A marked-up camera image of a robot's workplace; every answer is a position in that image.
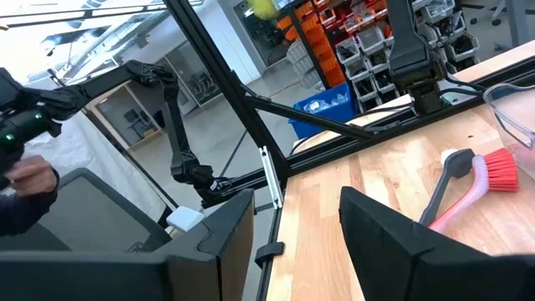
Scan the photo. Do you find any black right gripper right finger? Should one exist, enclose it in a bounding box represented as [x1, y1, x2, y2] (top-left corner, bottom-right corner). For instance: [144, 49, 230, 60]
[339, 186, 535, 301]

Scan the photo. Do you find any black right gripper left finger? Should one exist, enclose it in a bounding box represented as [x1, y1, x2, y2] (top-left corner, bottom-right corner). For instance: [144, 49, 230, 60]
[0, 187, 257, 301]

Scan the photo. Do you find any person's forearm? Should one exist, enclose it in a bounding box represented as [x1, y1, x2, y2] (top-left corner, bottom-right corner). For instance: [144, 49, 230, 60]
[0, 166, 60, 237]

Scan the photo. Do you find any white plastic block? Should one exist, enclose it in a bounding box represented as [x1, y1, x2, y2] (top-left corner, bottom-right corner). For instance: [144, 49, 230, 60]
[166, 205, 206, 233]

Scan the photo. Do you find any grey dish brush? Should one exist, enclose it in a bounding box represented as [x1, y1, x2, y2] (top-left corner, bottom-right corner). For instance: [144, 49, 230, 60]
[419, 147, 476, 227]

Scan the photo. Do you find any black table clamp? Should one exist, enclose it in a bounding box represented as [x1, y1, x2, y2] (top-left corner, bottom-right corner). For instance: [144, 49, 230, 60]
[253, 241, 286, 269]

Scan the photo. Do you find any person's hand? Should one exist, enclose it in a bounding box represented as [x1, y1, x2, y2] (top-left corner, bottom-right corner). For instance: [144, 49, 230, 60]
[0, 154, 59, 198]

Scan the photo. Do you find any red dish brush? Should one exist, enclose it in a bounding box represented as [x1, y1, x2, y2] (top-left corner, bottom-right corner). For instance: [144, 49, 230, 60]
[429, 147, 521, 234]

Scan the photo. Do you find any blue plastic crate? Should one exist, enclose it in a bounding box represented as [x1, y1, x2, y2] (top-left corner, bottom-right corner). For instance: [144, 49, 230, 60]
[288, 82, 357, 140]

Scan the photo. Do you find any parts shelf with bins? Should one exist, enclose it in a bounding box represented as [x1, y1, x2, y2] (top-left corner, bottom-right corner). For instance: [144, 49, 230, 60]
[273, 0, 482, 112]

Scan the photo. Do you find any grey panel black frame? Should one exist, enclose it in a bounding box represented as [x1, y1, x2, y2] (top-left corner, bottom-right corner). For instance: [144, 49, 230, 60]
[0, 166, 172, 254]

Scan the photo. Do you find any silver metal bracket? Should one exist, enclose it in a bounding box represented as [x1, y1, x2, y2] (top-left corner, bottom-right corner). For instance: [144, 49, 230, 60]
[258, 145, 284, 210]

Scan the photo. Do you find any clear handled plastic bin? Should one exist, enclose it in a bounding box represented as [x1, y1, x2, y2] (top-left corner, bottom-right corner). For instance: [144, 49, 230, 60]
[482, 82, 535, 181]

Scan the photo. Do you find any black aluminium table frame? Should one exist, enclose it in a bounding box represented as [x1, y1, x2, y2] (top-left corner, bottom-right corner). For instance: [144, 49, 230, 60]
[162, 0, 535, 301]

